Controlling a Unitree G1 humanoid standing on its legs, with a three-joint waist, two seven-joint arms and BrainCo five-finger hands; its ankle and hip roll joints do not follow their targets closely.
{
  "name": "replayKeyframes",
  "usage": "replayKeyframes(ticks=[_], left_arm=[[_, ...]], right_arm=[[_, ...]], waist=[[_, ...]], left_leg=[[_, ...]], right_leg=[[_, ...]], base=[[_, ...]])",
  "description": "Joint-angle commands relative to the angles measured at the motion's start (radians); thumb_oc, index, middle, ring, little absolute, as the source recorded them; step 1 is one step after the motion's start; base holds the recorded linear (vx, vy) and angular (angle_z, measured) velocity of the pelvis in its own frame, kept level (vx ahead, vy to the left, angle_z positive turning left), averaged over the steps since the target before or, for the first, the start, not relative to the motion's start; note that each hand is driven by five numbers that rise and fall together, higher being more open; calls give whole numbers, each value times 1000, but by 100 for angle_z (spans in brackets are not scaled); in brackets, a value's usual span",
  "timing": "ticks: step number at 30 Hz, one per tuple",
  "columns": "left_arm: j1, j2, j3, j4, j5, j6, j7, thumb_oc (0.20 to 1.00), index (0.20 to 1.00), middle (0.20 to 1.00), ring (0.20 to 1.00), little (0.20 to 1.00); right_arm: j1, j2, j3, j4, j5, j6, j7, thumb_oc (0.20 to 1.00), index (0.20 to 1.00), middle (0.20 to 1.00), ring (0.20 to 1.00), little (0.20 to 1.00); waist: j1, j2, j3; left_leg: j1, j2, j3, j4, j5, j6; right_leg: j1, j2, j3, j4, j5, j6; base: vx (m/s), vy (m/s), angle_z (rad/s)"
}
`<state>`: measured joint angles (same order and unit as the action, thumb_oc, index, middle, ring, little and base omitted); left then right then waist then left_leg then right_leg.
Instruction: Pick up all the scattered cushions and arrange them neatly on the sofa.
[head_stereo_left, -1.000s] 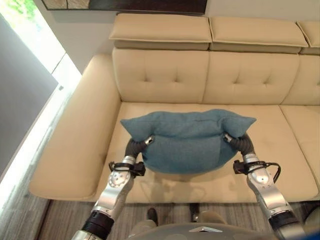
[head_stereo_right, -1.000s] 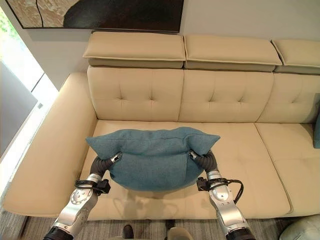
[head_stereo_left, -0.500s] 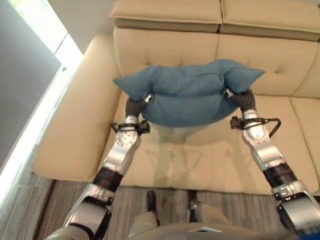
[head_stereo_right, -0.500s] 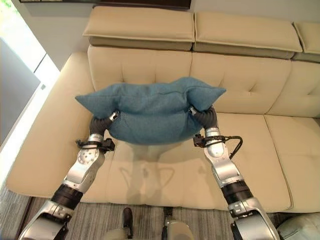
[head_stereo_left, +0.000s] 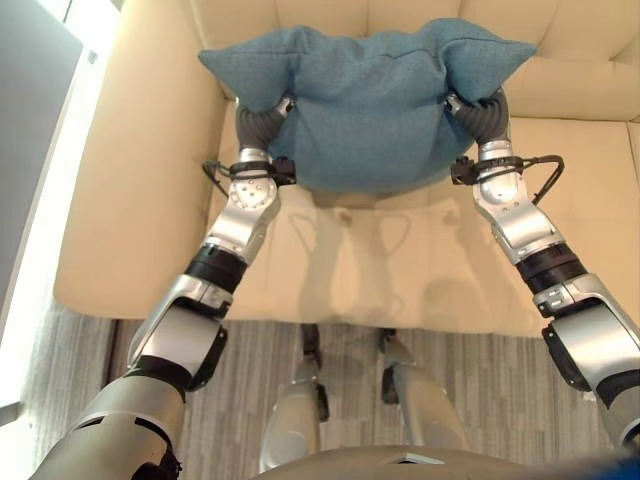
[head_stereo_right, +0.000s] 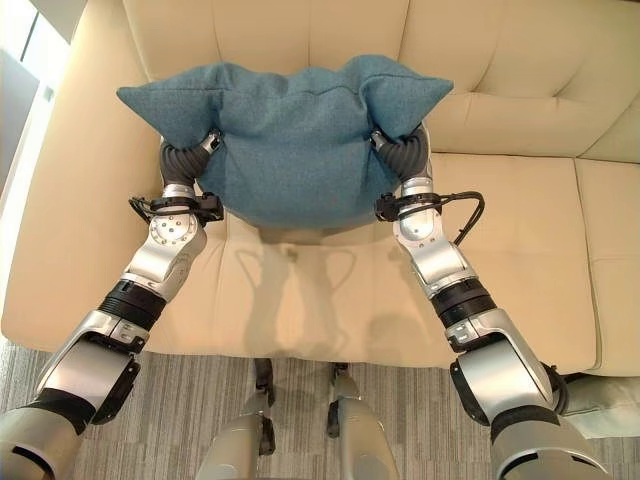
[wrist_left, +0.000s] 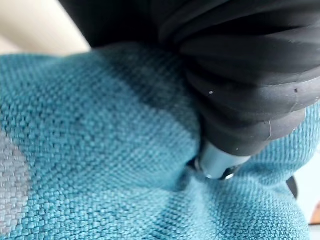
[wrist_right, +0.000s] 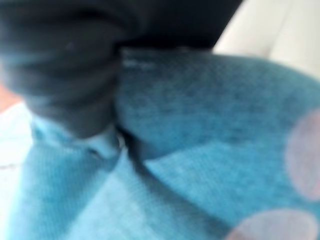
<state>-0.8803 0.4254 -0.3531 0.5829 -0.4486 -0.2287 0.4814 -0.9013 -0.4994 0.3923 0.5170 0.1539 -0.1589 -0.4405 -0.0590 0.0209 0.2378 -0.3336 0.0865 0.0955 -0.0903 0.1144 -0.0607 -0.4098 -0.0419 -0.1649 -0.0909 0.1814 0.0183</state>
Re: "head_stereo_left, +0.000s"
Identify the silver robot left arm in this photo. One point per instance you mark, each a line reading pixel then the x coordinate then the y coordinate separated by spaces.
pixel 165 320

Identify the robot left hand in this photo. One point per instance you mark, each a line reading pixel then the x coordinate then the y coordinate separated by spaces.
pixel 256 126

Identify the silver robot left leg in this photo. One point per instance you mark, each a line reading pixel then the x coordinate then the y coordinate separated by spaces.
pixel 295 410

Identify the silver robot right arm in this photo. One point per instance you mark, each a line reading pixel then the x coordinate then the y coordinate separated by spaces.
pixel 550 280

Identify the teal fabric cushion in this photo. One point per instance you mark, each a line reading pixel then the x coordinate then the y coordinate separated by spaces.
pixel 365 100

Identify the cream leather sofa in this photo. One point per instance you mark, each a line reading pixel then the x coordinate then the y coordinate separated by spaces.
pixel 350 165

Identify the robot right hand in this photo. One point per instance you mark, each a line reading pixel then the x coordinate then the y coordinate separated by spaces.
pixel 482 120

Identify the grey robot torso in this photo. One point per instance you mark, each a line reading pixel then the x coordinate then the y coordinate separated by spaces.
pixel 450 462

